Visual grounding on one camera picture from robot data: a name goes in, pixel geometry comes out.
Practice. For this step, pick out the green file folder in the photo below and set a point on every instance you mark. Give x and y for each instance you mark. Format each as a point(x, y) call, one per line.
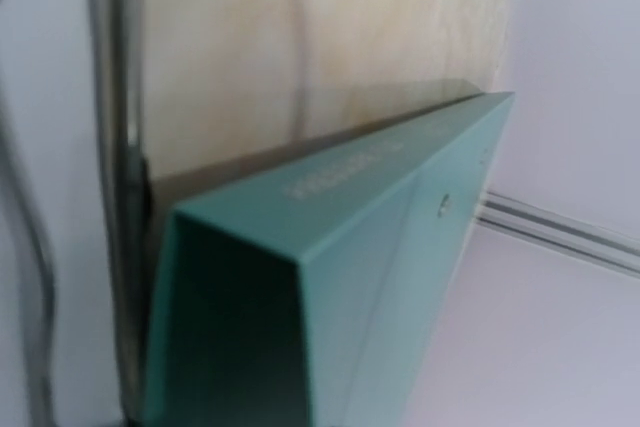
point(306, 295)

